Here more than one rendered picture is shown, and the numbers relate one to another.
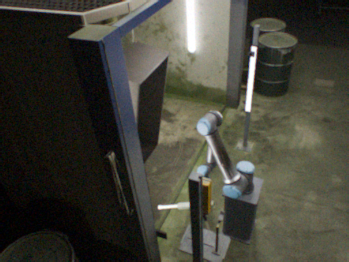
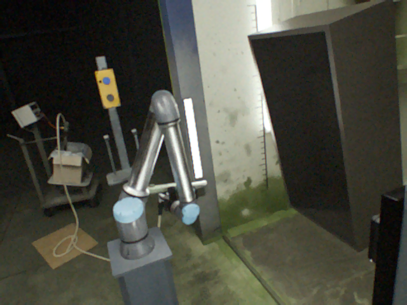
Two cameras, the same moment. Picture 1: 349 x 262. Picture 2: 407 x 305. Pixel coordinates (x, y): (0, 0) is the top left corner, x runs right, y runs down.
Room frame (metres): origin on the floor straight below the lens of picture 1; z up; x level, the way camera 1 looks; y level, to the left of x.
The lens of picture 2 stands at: (3.06, -1.30, 1.62)
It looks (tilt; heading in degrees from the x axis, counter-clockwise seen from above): 20 degrees down; 134
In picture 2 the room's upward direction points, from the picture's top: 8 degrees counter-clockwise
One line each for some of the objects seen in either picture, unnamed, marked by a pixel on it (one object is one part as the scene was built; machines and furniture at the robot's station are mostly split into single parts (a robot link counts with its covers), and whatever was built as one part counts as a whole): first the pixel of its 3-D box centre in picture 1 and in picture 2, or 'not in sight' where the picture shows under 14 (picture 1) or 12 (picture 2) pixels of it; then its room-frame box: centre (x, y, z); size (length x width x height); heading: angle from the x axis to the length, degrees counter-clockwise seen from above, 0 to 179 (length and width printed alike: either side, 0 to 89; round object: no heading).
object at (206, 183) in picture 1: (200, 195); (107, 88); (1.13, -0.12, 1.42); 0.12 x 0.06 x 0.26; 63
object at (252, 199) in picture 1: (240, 209); (149, 293); (1.82, -0.59, 0.32); 0.31 x 0.31 x 0.64; 63
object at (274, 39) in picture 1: (277, 40); not in sight; (4.40, -1.69, 0.86); 0.54 x 0.54 x 0.01
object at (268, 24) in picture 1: (268, 25); not in sight; (5.05, -1.75, 0.86); 0.54 x 0.54 x 0.01
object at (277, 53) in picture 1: (273, 65); not in sight; (4.40, -1.69, 0.44); 0.59 x 0.58 x 0.89; 167
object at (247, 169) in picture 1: (244, 172); (130, 217); (1.81, -0.58, 0.83); 0.17 x 0.15 x 0.18; 141
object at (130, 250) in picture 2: (243, 183); (135, 240); (1.82, -0.59, 0.69); 0.19 x 0.19 x 0.10
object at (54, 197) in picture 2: not in sight; (56, 156); (-0.45, -0.02, 0.64); 0.73 x 0.50 x 1.27; 52
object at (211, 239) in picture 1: (205, 227); (124, 154); (1.23, -0.16, 0.95); 0.26 x 0.15 x 0.32; 63
